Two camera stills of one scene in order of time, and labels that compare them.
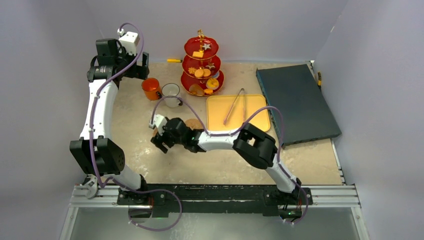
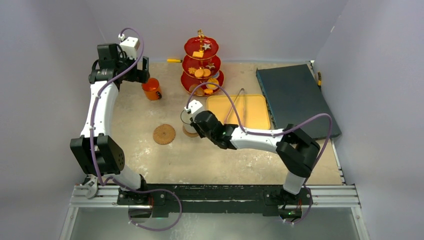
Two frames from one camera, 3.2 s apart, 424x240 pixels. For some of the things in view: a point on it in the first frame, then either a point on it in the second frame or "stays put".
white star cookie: [206, 46] stays put
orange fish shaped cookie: [208, 91] stays put
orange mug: [151, 87] stays put
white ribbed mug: [171, 89] → [185, 117]
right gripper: [166, 133] → [197, 122]
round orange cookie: [198, 73] stays put
